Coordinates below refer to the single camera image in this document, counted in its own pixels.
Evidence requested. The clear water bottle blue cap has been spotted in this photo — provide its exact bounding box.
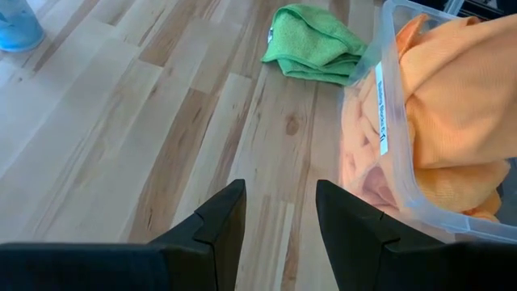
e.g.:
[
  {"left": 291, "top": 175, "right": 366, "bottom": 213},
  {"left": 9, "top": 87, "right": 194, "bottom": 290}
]
[{"left": 0, "top": 0, "right": 46, "bottom": 53}]

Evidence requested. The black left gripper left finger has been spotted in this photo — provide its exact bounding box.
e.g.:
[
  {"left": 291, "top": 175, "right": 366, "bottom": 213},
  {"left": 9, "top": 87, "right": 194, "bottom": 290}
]
[{"left": 0, "top": 179, "right": 248, "bottom": 291}]

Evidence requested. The black aluminium table frame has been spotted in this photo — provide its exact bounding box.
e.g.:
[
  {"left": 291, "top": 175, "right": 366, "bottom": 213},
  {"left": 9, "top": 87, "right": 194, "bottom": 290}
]
[{"left": 407, "top": 0, "right": 517, "bottom": 21}]

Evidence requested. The orange microfiber towel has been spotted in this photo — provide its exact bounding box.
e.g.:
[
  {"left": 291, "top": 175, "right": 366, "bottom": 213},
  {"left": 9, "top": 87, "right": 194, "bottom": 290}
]
[
  {"left": 341, "top": 80, "right": 512, "bottom": 223},
  {"left": 394, "top": 13, "right": 517, "bottom": 171}
]

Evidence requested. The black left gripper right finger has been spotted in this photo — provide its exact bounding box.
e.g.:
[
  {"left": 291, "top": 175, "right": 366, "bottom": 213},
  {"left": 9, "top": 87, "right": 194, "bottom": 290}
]
[{"left": 315, "top": 179, "right": 517, "bottom": 291}]

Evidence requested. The green microfiber towel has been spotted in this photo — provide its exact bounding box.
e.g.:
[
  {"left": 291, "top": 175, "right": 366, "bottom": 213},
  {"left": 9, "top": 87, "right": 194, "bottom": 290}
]
[{"left": 260, "top": 2, "right": 368, "bottom": 86}]

